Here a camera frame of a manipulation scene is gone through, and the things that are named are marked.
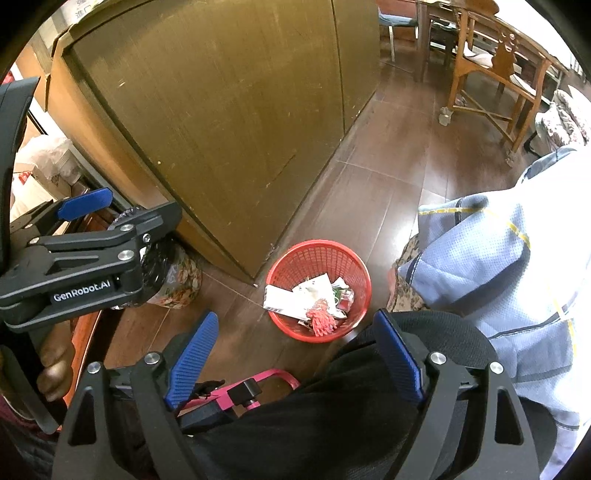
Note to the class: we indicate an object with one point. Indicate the olive wooden cabinet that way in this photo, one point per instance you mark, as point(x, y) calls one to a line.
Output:
point(207, 115)

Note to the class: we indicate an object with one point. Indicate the person's black trouser leg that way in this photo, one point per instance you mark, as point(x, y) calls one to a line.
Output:
point(323, 415)

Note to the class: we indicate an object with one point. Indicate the wooden armchair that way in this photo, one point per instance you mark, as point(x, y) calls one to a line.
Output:
point(503, 50)

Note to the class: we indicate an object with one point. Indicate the white plastic bag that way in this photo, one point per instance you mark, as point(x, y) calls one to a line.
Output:
point(51, 152)

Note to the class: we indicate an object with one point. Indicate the person's left hand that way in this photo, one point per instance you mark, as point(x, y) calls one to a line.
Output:
point(55, 374)

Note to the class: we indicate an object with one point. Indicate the pink metal frame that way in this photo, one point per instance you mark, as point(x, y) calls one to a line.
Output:
point(272, 373)

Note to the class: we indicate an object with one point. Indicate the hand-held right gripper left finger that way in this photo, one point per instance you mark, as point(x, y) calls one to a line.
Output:
point(191, 360)

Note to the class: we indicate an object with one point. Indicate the floral fabric bag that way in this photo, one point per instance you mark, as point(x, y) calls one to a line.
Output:
point(180, 286)

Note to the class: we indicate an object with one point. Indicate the folded floral quilt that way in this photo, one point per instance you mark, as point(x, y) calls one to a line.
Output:
point(563, 120)

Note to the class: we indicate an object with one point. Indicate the red plastic basket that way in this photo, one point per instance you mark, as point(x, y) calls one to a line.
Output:
point(318, 258)

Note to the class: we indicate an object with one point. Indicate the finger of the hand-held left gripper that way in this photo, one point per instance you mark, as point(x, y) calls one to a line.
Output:
point(87, 203)
point(138, 226)

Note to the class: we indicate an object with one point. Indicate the blue chair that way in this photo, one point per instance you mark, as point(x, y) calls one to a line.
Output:
point(397, 19)

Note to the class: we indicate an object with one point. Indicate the blue bed blanket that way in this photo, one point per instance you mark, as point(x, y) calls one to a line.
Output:
point(485, 258)

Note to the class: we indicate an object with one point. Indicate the red snack packet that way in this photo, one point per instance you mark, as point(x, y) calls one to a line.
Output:
point(346, 300)

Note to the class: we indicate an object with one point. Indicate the red pom-pom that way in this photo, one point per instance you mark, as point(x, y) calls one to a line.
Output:
point(321, 318)

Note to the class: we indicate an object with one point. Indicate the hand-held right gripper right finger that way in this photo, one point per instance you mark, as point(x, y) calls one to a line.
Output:
point(399, 357)

